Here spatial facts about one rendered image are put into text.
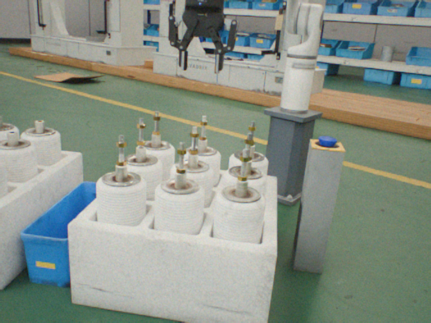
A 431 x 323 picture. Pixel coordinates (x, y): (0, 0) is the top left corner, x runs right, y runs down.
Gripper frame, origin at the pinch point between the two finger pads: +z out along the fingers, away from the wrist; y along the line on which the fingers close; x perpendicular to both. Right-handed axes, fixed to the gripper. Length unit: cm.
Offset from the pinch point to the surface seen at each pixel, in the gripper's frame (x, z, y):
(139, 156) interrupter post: -1.6, 20.8, -12.2
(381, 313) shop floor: -5, 47, 44
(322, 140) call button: 7.6, 14.4, 26.8
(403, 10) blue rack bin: 454, -39, 134
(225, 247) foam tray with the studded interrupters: -18.6, 29.2, 10.8
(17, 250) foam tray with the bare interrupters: -15, 41, -35
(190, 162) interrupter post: -0.9, 20.7, -0.7
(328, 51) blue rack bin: 491, 17, 59
